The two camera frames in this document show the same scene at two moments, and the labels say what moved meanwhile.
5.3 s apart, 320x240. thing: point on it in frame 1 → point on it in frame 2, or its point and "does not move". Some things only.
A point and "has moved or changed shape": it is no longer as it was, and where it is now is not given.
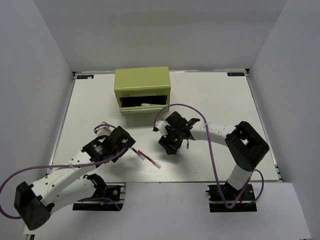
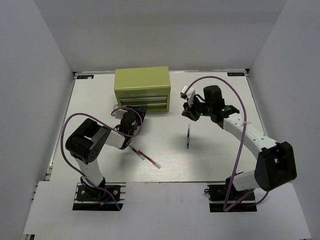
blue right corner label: (234, 74) does not move
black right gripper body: (173, 138) → (201, 108)
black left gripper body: (130, 142) → (133, 129)
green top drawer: (141, 105) has moved or changed shape
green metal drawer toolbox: (141, 90) does not move
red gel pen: (154, 163) does not move
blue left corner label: (85, 77) does not move
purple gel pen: (138, 154) does not move
